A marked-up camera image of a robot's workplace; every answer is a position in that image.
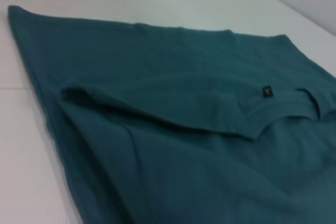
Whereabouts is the teal FREE print T-shirt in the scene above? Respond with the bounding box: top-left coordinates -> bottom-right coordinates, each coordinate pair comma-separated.
7,5 -> 336,224

